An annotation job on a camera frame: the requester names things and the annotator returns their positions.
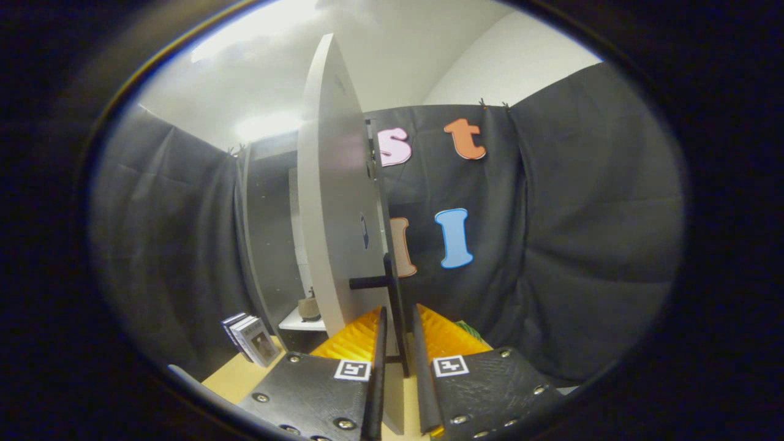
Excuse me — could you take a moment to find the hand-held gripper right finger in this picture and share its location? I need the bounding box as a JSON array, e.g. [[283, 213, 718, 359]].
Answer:
[[410, 303, 564, 441]]

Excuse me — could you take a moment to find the black backdrop cloth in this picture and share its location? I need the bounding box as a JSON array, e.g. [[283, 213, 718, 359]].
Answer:
[[89, 61, 687, 386]]

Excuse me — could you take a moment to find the blue white book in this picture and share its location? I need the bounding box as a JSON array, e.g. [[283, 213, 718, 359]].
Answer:
[[228, 314, 255, 362], [236, 317, 281, 368], [220, 312, 246, 353]]

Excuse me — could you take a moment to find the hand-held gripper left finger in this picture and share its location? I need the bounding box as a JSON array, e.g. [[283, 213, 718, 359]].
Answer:
[[236, 305, 388, 441]]

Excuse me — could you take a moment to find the black door handle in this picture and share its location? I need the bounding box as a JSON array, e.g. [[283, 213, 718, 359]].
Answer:
[[349, 252, 410, 377]]

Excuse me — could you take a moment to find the green striped object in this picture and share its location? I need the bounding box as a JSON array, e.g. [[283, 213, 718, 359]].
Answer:
[[456, 320, 491, 350]]

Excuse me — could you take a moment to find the small ceiling light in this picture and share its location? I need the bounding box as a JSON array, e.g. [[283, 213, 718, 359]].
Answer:
[[236, 112, 301, 143]]

